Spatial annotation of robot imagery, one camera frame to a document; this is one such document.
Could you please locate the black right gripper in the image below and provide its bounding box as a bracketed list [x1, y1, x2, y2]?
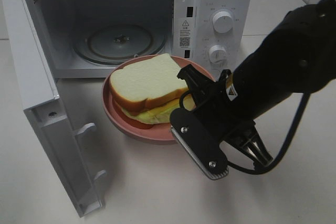
[177, 64, 273, 166]

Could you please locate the white bread sandwich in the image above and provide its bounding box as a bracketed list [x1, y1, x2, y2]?
[109, 54, 188, 129]

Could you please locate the white microwave door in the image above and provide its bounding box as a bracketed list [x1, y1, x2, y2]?
[2, 0, 106, 217]

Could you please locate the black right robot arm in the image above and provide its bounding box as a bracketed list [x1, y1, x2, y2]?
[170, 0, 335, 174]

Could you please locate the lower white microwave knob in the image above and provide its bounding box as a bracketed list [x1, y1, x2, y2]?
[208, 45, 227, 64]

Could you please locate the white microwave knob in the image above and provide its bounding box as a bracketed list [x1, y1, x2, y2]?
[213, 10, 233, 34]
[208, 45, 227, 64]

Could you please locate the upper white microwave knob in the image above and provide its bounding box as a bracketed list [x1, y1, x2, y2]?
[213, 10, 233, 34]

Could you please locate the glass microwave turntable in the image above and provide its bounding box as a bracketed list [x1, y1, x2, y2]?
[73, 24, 167, 65]

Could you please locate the white microwave oven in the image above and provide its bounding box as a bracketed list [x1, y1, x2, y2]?
[40, 0, 250, 79]

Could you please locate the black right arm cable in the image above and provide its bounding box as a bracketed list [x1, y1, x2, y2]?
[178, 0, 336, 175]

